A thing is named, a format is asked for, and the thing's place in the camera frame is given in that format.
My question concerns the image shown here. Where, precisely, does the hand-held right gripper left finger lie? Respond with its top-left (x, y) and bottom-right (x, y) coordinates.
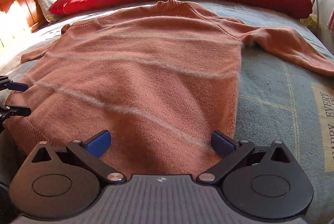
top-left (31, 129), bottom-right (127, 186)

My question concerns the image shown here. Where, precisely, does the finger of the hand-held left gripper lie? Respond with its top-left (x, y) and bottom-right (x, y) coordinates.
top-left (0, 104), bottom-right (32, 133)
top-left (0, 75), bottom-right (29, 92)

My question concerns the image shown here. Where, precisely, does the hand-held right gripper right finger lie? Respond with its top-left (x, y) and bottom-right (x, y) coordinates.
top-left (196, 132), bottom-right (292, 186)

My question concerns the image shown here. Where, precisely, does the orange knitted sweater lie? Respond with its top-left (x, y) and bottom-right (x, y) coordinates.
top-left (4, 0), bottom-right (334, 180)

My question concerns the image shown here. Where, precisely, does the grey checked pillow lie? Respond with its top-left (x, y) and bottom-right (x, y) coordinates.
top-left (35, 0), bottom-right (63, 24)

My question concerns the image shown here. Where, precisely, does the yellow-green bag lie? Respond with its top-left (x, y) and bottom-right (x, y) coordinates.
top-left (300, 14), bottom-right (320, 31)

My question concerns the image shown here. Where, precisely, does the tied pink-orange curtain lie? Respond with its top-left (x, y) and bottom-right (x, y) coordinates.
top-left (326, 9), bottom-right (334, 31)

